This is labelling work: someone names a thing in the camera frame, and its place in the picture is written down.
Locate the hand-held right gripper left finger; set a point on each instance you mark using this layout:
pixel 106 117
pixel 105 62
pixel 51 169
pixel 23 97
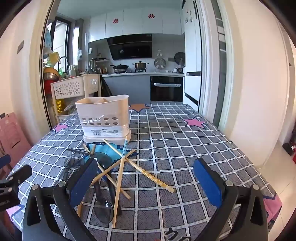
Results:
pixel 83 183

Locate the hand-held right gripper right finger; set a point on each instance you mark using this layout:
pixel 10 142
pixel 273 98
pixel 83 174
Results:
pixel 208 183

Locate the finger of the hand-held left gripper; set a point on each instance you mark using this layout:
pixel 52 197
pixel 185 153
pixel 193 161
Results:
pixel 4 160
pixel 20 173

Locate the dark clear plastic spoon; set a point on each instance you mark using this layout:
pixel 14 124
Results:
pixel 78 151
pixel 69 162
pixel 115 201

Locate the metal spoon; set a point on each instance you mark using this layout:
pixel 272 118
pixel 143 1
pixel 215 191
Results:
pixel 104 210

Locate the chopsticks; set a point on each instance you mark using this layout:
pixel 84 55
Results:
pixel 120 183

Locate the beige plastic utensil holder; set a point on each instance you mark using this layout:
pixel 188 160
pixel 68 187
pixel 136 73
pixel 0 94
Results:
pixel 104 111

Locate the pink chair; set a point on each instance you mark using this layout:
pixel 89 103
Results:
pixel 11 134

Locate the grey checked star tablecloth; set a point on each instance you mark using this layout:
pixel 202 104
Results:
pixel 185 162

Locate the gold foil packet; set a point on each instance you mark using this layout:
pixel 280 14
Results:
pixel 60 106

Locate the red pot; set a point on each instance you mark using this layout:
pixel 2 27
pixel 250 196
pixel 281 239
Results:
pixel 48 85

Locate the red and black object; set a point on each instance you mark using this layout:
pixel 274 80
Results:
pixel 289 148

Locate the black bag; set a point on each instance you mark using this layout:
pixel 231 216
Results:
pixel 106 89

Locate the beige perforated storage cart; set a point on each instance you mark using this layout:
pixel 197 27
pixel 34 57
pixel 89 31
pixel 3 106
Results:
pixel 69 87

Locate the steel bowl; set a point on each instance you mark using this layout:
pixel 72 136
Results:
pixel 50 74

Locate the black built-in oven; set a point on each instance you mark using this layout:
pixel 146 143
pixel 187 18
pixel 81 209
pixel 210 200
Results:
pixel 166 92

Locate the grey kitchen counter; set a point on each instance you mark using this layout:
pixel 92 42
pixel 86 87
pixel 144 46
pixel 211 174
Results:
pixel 129 85

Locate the steel container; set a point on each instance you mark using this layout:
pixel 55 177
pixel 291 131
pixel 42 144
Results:
pixel 72 70

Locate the yellow packet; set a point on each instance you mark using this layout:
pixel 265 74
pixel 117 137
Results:
pixel 54 59

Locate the glass sliding door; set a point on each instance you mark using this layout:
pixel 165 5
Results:
pixel 219 69

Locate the curved sink faucet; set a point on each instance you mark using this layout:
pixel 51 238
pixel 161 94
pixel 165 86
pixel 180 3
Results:
pixel 67 63

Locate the glass kettle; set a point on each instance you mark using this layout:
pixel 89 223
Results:
pixel 92 67

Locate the black wok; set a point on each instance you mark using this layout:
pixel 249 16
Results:
pixel 120 67

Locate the round steel strainer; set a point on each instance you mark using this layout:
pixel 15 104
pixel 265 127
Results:
pixel 159 63

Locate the steel cooking pot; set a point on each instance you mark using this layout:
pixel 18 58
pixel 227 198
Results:
pixel 140 66

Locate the white refrigerator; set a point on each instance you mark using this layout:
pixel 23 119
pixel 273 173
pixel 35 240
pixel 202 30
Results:
pixel 190 46

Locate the black range hood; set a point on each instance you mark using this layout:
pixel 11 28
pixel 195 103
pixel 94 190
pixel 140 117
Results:
pixel 131 48

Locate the red paper decal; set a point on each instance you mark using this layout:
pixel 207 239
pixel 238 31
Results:
pixel 115 20
pixel 151 16

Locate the grey wall switch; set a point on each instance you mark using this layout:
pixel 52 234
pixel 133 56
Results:
pixel 20 46

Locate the dark window frame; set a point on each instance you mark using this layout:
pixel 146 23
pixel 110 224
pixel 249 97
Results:
pixel 69 41

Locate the white wall cabinets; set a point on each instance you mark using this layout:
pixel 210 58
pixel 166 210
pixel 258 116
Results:
pixel 134 23

